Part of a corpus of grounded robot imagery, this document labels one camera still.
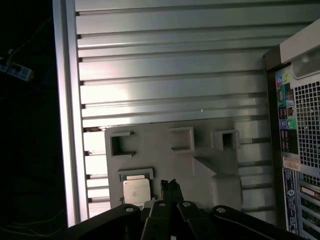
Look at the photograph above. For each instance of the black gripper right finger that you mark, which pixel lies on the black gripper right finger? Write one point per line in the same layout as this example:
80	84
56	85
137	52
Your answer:
192	220

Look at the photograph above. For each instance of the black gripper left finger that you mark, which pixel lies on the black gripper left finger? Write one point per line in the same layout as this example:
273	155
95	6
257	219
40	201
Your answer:
157	220

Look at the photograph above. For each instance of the silver CPU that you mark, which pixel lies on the silver CPU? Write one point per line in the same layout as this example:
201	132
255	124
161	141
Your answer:
137	191

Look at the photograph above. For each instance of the grey plastic parts rack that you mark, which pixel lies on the grey plastic parts rack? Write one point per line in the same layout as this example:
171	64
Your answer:
175	162

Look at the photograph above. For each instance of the open grey PC case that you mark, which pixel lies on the open grey PC case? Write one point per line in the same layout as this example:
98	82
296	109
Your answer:
307	112

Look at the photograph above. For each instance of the white power strip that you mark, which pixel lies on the white power strip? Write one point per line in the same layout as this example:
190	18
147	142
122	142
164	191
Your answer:
17	71

